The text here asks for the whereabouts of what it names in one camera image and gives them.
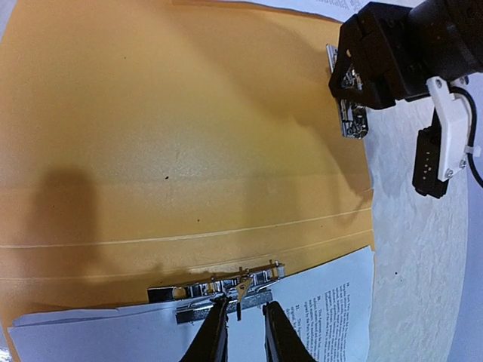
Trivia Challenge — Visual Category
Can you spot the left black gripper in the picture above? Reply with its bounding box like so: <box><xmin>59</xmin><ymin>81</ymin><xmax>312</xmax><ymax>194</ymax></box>
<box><xmin>327</xmin><ymin>2</ymin><xmax>454</xmax><ymax>110</ymax></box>

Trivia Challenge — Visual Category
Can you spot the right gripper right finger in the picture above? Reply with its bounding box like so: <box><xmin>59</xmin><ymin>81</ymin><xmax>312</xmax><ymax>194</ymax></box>
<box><xmin>263</xmin><ymin>301</ymin><xmax>315</xmax><ymax>361</ymax></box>

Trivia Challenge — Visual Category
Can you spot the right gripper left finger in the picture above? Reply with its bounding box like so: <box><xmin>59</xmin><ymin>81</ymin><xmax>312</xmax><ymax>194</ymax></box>
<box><xmin>182</xmin><ymin>296</ymin><xmax>230</xmax><ymax>362</ymax></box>

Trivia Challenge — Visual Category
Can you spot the chrome folder spring clip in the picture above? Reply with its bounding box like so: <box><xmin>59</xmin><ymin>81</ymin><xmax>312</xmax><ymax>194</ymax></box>
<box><xmin>147</xmin><ymin>260</ymin><xmax>285</xmax><ymax>324</ymax></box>

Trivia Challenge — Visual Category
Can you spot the orange file folder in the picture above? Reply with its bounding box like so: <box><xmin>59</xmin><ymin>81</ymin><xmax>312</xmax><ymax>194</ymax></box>
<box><xmin>1</xmin><ymin>1</ymin><xmax>374</xmax><ymax>361</ymax></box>

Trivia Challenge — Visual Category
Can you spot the chrome side folder clip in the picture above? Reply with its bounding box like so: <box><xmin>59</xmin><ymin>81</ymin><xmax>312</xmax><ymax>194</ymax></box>
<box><xmin>337</xmin><ymin>66</ymin><xmax>369</xmax><ymax>140</ymax></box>

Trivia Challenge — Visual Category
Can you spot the stack of printed papers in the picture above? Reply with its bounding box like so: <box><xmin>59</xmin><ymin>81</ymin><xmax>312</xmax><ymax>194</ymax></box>
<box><xmin>251</xmin><ymin>0</ymin><xmax>369</xmax><ymax>23</ymax></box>

